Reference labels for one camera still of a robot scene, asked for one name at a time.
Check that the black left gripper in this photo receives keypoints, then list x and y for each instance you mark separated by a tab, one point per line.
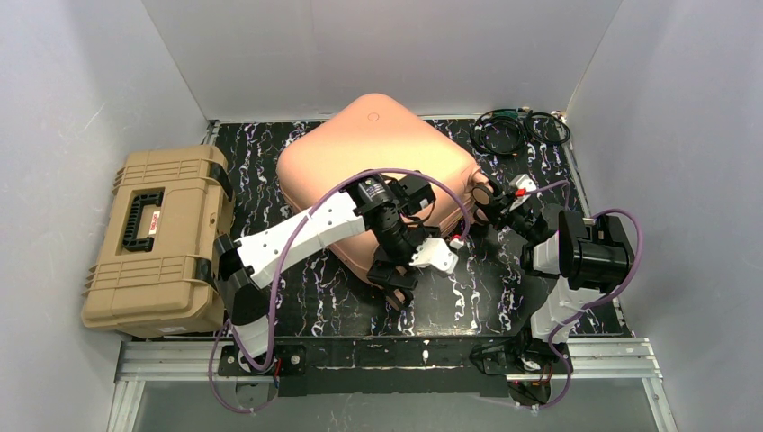
390	273

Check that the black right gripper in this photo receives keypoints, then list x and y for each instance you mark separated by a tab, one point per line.
499	202

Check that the pink suitcase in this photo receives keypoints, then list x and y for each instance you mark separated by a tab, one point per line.
377	132

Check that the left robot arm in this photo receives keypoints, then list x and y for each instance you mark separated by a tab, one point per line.
251	267

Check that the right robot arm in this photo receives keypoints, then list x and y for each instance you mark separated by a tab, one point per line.
587	258

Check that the tan plastic tool case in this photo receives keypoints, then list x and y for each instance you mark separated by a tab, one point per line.
154	273

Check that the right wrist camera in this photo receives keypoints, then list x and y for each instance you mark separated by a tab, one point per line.
520	188

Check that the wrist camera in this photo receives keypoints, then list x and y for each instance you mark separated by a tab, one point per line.
438	253
520	188

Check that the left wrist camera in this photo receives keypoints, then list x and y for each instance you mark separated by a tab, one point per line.
438	253

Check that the aluminium frame rail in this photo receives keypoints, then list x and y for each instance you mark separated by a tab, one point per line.
386	365

